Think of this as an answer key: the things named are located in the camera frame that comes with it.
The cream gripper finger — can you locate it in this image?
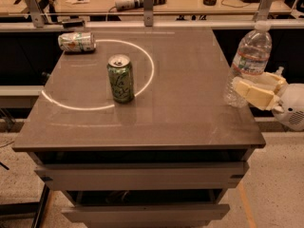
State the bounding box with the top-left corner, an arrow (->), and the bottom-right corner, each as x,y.
256,72 -> 287,94
233,77 -> 279,110

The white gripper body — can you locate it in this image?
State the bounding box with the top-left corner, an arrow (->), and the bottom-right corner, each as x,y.
272,84 -> 304,131

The clear plastic water bottle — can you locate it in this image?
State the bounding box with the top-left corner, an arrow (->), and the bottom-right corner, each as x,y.
223,21 -> 272,107

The green upright soda can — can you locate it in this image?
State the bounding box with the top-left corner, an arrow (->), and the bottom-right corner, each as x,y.
107,54 -> 134,104

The white lying soda can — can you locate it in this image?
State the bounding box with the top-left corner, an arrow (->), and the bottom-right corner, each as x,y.
58,32 -> 96,52

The right sanitizer pump bottle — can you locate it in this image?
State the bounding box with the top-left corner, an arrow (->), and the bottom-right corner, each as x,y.
275,66 -> 284,76

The upper cabinet drawer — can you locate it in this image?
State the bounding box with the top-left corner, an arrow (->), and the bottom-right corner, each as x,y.
36,161 -> 249,191

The cabinet drawer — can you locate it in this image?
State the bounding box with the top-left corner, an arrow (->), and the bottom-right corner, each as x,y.
36,161 -> 249,191
62,204 -> 230,228

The grey drawer cabinet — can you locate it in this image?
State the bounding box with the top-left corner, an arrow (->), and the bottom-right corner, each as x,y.
11,27 -> 267,228

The lower cabinet drawer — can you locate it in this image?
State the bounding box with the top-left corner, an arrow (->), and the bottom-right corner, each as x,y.
62,204 -> 230,228

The black metal stand leg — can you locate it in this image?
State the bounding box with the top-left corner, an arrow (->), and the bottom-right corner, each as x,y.
0,185 -> 49,228

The right metal bracket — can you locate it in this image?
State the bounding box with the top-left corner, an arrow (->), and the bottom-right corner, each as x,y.
253,0 -> 274,22

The metal bracket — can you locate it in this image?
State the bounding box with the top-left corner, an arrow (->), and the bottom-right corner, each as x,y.
253,0 -> 274,22
143,0 -> 153,27
24,0 -> 45,28

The middle metal bracket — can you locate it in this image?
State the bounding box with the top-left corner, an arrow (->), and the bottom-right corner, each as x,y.
143,0 -> 153,27

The left metal bracket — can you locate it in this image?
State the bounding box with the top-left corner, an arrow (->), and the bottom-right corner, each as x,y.
24,0 -> 45,28

